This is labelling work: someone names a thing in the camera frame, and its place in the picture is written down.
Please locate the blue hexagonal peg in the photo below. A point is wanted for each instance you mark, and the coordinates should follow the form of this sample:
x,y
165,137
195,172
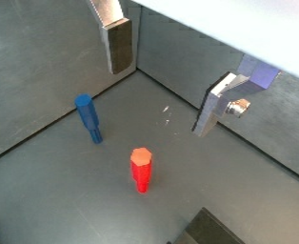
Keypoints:
x,y
85,107

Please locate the red hexagonal peg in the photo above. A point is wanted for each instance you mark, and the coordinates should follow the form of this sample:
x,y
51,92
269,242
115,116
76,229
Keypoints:
x,y
140,168

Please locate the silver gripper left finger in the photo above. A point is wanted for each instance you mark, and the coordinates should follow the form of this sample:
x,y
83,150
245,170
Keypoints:
x,y
116,33

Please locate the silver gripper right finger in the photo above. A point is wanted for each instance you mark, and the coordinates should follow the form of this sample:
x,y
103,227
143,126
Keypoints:
x,y
224,97

